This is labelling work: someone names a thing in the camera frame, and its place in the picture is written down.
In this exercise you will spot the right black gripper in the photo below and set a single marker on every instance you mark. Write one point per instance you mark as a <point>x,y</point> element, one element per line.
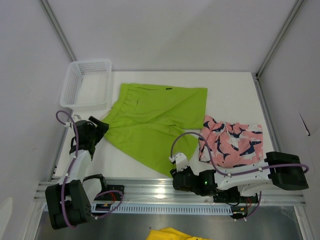
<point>174,171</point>

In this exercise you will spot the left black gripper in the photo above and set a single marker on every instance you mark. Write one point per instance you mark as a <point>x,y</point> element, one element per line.
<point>101,129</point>

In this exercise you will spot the lime green shorts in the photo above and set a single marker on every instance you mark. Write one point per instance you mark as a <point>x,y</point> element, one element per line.
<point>146,120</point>

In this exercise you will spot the pink shark print shorts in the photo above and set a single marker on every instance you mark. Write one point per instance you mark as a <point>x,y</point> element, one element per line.
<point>231,145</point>

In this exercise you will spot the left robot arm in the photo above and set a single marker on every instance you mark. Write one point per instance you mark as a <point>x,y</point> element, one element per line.
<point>69,200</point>

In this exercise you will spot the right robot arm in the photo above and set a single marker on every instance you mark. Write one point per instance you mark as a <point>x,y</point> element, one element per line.
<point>278,171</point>

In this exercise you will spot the white perforated plastic basket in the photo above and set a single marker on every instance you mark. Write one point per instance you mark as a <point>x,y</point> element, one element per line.
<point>88,85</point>

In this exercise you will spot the yellow cloth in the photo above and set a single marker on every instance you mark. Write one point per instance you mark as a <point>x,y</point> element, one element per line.
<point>170,233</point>

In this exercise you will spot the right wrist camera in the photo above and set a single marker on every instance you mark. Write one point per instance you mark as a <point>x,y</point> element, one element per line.
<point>180,161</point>

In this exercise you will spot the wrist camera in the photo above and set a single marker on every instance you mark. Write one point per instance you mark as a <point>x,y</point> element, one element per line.
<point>180,161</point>
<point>76,118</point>

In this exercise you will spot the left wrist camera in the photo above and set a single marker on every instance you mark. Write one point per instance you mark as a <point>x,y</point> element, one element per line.
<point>76,118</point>

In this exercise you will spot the slotted cable duct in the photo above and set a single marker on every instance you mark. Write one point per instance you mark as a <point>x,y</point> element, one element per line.
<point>174,209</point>

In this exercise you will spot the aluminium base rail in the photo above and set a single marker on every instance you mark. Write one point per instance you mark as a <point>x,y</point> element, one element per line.
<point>161,191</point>

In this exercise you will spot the left aluminium frame post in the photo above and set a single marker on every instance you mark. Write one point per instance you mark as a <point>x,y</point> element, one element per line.
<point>53,21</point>

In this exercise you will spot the aluminium frame post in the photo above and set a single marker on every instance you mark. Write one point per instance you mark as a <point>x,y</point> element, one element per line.
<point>53,21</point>
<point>280,37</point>

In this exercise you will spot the right aluminium frame post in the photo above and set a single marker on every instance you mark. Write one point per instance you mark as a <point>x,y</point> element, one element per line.
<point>280,37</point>

